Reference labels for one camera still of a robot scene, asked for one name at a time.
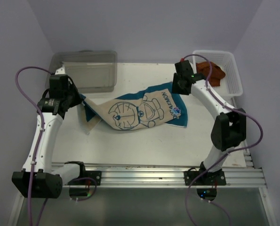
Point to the grey translucent plastic bin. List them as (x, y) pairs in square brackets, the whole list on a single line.
[(91, 71)]

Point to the rust orange crumpled towel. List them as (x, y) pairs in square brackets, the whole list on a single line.
[(217, 73)]

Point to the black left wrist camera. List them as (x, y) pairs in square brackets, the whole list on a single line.
[(58, 83)]

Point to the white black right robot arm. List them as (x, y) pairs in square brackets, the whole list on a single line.
[(229, 128)]

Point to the aluminium extrusion rail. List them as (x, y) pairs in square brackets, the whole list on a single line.
[(137, 176)]

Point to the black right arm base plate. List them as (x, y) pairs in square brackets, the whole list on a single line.
[(193, 177)]

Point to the white plastic mesh basket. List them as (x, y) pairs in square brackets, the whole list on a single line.
[(225, 78)]

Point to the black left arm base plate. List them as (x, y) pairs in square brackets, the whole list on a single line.
[(91, 177)]

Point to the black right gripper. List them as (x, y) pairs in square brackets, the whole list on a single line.
[(175, 89)]

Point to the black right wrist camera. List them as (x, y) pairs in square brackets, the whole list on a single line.
[(183, 66)]

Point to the blue beige Doraemon towel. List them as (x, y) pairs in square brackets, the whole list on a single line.
[(145, 109)]

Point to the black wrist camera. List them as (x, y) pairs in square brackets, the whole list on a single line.
[(58, 83), (183, 66)]

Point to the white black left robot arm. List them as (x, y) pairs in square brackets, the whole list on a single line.
[(36, 178)]

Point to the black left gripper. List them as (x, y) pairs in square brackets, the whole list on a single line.
[(78, 99)]

